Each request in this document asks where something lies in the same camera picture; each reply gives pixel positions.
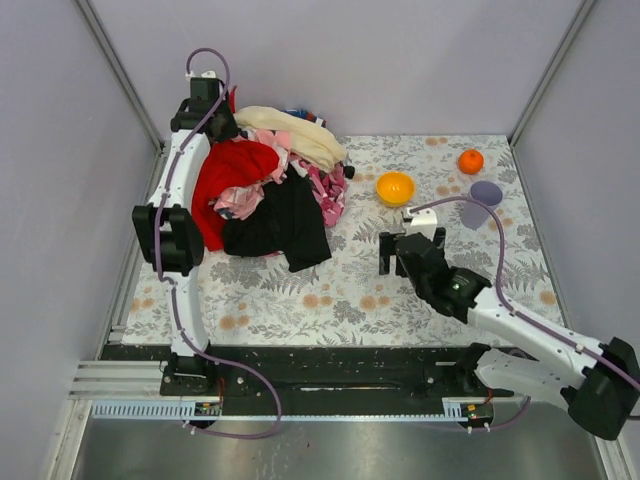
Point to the blue white patterned cloth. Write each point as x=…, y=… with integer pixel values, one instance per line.
x=306, y=115

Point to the grey cable duct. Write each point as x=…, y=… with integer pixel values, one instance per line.
x=192, y=410

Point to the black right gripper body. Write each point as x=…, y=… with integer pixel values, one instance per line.
x=407, y=248

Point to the black cloth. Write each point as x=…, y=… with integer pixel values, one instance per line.
x=288, y=220

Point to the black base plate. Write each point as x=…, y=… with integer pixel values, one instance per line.
x=332, y=379

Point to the pink navy patterned cloth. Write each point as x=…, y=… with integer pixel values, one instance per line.
x=239, y=202

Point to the orange fruit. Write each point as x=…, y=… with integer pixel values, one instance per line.
x=470, y=162

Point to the floral tablecloth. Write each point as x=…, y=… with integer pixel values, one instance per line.
x=344, y=300

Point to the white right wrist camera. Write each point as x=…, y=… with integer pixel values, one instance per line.
x=422, y=222

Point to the red cloth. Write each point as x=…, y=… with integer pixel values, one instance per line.
x=229, y=164

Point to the yellow plastic bowl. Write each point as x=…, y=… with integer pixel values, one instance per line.
x=395, y=189

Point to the cream cloth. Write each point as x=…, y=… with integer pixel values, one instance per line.
x=308, y=140

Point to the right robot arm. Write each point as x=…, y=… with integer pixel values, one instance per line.
x=595, y=382

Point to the lilac plastic cup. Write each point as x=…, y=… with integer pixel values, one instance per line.
x=483, y=196

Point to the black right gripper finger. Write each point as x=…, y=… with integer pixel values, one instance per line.
x=439, y=238
x=387, y=250

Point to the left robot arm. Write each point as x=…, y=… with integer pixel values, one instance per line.
x=169, y=238

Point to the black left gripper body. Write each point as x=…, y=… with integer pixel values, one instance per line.
x=220, y=126

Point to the pink camouflage cloth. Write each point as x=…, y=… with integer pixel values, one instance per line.
x=329, y=188

